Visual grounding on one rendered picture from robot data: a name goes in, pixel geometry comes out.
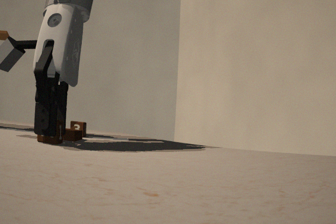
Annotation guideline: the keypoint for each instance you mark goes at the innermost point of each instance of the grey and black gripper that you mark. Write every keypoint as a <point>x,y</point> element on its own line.
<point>56,59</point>

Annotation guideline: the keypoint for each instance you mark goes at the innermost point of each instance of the brown wooden tray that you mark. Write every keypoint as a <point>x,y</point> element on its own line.
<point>72,135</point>

